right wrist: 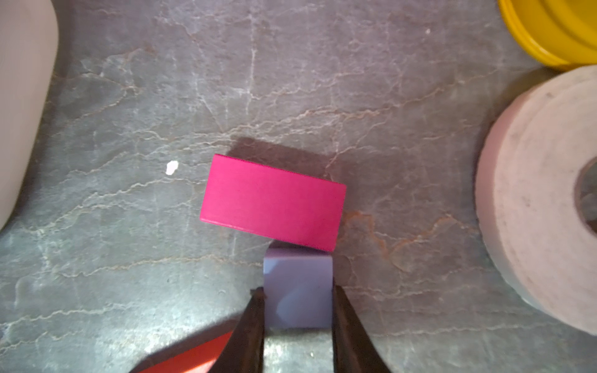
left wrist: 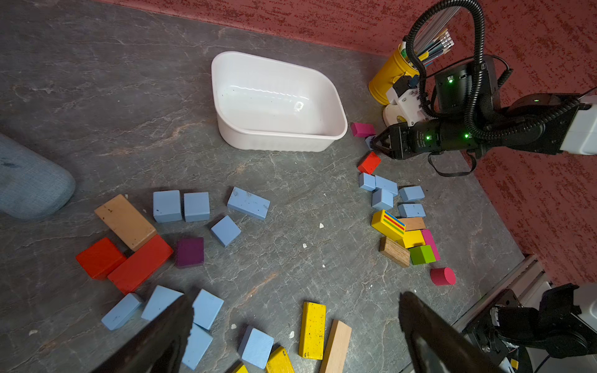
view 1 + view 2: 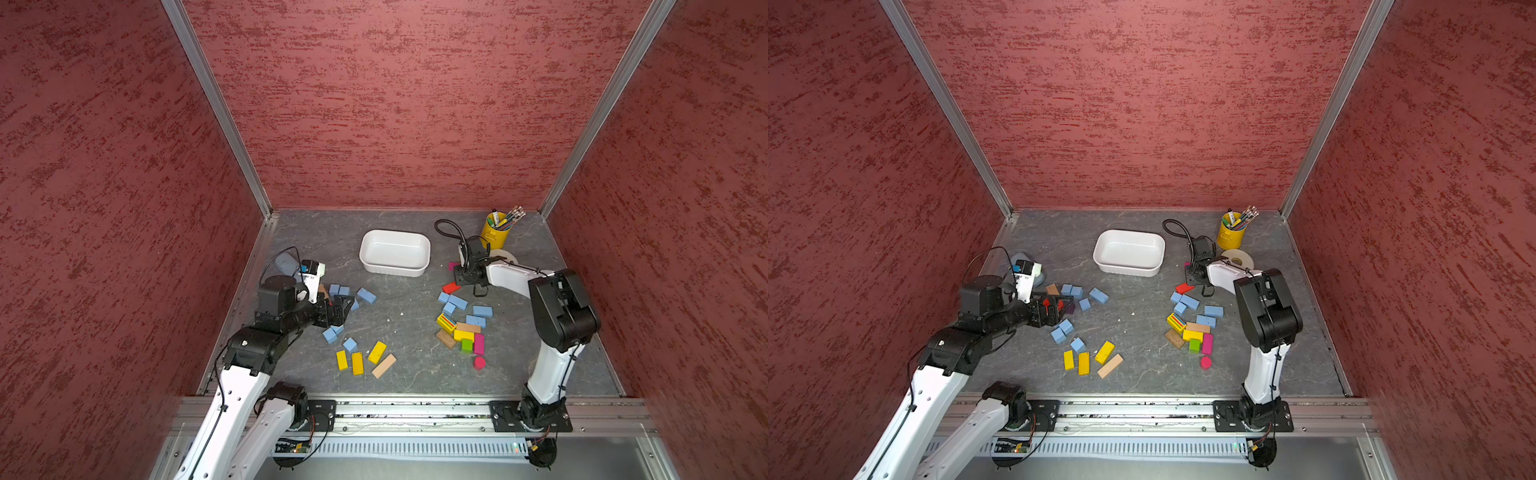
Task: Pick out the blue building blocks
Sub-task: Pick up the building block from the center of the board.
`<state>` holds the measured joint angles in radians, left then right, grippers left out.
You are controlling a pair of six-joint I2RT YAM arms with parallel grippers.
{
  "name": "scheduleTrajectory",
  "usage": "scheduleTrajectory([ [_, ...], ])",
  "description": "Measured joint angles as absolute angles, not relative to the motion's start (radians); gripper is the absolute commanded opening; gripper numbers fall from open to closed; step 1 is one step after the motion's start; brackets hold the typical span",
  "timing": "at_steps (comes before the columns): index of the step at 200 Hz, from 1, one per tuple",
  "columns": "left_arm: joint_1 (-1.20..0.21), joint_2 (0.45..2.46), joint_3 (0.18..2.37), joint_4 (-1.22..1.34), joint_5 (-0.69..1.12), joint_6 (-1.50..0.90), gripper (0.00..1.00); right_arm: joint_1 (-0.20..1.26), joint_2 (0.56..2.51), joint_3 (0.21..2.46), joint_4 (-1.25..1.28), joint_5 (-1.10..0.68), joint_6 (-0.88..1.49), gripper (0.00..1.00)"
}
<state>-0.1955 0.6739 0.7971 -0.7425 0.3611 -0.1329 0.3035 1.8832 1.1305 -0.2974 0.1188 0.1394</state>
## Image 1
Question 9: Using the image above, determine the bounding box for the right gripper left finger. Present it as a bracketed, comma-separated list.
[208, 287, 265, 373]

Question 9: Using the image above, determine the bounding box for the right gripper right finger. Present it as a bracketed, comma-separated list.
[332, 285, 391, 373]

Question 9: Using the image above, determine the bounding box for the small blue cube block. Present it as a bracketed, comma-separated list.
[263, 248, 334, 329]

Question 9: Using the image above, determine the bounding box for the red block right cluster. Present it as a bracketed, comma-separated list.
[141, 332, 233, 373]

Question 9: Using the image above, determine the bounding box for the magenta flat block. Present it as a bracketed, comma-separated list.
[200, 155, 347, 252]

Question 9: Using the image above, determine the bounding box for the white tape roll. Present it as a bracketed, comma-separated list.
[475, 65, 596, 334]

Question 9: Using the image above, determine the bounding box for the yellow pen holder can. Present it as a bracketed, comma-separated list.
[497, 0, 596, 71]

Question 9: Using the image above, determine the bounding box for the white plastic tray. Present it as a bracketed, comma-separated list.
[1, 0, 58, 226]

